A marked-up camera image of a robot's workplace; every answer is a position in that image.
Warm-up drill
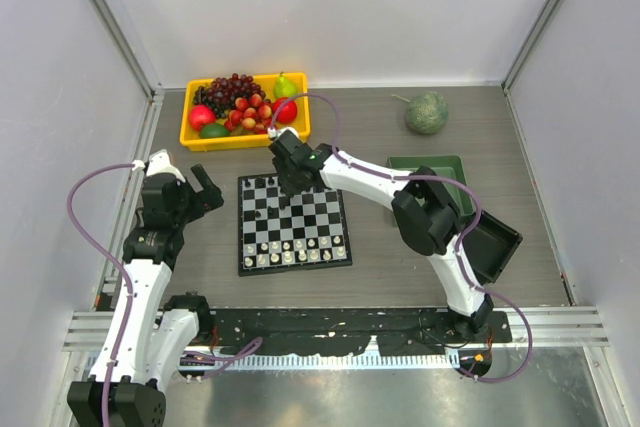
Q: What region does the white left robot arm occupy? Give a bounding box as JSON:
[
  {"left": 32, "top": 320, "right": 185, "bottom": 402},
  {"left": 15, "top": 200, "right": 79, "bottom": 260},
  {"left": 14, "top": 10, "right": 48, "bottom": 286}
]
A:
[{"left": 67, "top": 150, "right": 224, "bottom": 426}]

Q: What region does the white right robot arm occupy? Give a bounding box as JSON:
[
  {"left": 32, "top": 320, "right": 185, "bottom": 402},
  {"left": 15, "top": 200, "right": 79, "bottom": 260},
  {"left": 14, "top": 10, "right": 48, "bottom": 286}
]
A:
[{"left": 268, "top": 127, "right": 493, "bottom": 341}]

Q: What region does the yellow plastic fruit bin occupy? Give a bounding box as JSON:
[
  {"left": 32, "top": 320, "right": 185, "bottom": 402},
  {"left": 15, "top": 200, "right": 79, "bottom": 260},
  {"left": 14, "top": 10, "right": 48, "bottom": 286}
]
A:
[{"left": 180, "top": 72, "right": 308, "bottom": 152}]

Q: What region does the red apple right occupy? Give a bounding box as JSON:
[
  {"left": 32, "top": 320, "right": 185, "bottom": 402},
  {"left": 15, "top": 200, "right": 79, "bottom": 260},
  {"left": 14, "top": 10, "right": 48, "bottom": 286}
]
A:
[{"left": 273, "top": 97, "right": 298, "bottom": 124}]

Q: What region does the red apple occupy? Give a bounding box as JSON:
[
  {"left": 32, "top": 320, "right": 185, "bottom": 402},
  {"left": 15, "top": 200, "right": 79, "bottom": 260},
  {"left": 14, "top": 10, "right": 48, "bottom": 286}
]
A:
[
  {"left": 273, "top": 97, "right": 298, "bottom": 124},
  {"left": 188, "top": 104, "right": 217, "bottom": 132}
]

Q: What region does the green lime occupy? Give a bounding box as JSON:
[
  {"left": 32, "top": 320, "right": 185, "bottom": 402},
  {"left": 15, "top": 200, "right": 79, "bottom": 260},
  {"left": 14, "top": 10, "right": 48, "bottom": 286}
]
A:
[{"left": 199, "top": 123, "right": 230, "bottom": 139}]

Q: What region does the red cherry cluster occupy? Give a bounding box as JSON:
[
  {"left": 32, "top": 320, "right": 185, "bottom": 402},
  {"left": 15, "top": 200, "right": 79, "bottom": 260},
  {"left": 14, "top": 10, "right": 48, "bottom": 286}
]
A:
[{"left": 223, "top": 93, "right": 275, "bottom": 135}]

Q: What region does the black white chessboard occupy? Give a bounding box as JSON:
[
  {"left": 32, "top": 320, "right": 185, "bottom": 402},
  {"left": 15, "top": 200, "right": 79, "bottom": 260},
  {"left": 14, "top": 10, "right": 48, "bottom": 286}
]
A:
[{"left": 237, "top": 173, "right": 353, "bottom": 277}]

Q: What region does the green pear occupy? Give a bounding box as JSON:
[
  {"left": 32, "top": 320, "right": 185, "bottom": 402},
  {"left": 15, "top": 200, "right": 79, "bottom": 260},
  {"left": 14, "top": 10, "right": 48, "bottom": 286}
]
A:
[{"left": 273, "top": 72, "right": 299, "bottom": 99}]

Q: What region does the red apple left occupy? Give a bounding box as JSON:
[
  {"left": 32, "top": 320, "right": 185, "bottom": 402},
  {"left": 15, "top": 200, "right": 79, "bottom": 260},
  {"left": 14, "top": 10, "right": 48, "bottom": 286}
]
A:
[{"left": 188, "top": 104, "right": 217, "bottom": 132}]

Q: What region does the dark red grape bunch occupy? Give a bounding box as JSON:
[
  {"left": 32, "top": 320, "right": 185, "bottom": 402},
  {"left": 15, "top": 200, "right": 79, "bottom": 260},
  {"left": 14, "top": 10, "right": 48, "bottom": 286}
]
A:
[{"left": 193, "top": 73, "right": 266, "bottom": 118}]

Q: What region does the green round melon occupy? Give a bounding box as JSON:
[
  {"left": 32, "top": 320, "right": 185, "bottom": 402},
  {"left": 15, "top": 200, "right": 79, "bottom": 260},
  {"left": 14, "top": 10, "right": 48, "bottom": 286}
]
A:
[{"left": 392, "top": 91, "right": 449, "bottom": 135}]

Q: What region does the green plastic tray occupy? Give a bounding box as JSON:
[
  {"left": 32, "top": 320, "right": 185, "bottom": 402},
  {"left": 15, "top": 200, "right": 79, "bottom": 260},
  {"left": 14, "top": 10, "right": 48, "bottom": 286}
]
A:
[{"left": 387, "top": 155, "right": 475, "bottom": 224}]

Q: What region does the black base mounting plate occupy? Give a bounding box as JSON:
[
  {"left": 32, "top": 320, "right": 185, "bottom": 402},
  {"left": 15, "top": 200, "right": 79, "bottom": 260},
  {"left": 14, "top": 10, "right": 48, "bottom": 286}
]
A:
[{"left": 191, "top": 308, "right": 513, "bottom": 357}]

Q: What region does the black plastic tray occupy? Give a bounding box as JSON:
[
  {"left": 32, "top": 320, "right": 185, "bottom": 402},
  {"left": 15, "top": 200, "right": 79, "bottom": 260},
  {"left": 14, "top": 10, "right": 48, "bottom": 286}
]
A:
[{"left": 463, "top": 211, "right": 523, "bottom": 285}]

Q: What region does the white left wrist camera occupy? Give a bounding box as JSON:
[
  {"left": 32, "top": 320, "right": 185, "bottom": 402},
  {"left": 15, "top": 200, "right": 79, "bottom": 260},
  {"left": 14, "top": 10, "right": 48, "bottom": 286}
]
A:
[{"left": 131, "top": 149, "right": 185, "bottom": 182}]

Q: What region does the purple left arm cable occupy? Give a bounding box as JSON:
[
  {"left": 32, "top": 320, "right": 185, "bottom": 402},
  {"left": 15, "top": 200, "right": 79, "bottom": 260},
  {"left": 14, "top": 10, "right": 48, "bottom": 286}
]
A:
[{"left": 67, "top": 161, "right": 146, "bottom": 427}]

